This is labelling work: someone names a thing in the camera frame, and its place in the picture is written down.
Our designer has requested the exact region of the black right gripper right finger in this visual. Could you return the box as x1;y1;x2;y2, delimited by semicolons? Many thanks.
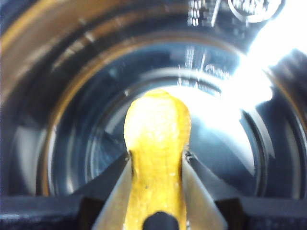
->
181;150;307;230

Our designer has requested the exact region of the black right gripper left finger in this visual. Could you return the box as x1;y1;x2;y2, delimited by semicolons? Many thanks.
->
0;151;134;230

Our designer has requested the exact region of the yellow corn cob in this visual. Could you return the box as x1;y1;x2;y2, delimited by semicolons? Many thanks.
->
123;88;192;230

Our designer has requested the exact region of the pale green electric steamer pot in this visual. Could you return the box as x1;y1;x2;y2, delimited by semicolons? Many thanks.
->
0;0;307;230

